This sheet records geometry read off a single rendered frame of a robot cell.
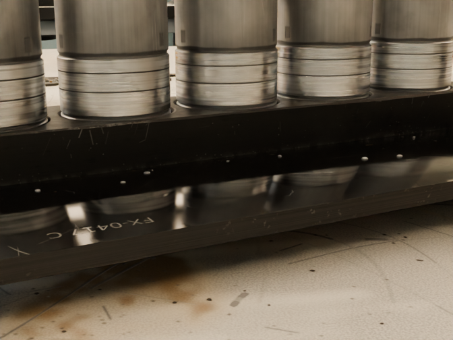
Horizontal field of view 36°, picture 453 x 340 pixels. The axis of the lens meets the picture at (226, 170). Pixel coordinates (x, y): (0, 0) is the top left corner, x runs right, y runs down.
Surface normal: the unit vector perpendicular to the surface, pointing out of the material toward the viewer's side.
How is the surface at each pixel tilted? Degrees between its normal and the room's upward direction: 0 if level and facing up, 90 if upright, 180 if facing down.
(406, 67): 90
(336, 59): 90
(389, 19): 90
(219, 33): 90
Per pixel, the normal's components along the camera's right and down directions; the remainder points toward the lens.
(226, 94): 0.00, 0.25
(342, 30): 0.25, 0.24
